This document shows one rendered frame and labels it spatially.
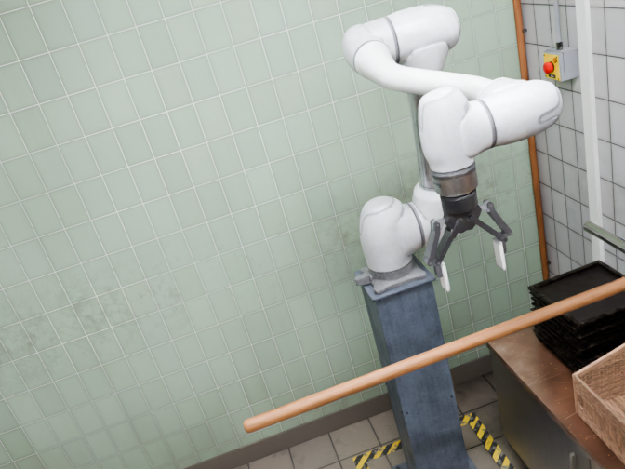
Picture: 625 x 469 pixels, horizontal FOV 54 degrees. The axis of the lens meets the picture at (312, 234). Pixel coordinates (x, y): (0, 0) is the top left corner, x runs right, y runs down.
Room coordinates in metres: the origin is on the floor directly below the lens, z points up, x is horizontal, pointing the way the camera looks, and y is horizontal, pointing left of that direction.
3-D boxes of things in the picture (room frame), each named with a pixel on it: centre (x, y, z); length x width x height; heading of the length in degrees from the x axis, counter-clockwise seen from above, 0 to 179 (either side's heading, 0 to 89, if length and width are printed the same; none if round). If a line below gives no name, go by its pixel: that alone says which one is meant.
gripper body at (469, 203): (1.16, -0.31, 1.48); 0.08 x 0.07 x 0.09; 98
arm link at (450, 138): (1.17, -0.33, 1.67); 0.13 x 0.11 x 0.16; 94
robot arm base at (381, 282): (1.81, -0.21, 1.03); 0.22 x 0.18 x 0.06; 96
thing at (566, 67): (2.12, -1.01, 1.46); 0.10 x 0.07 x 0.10; 7
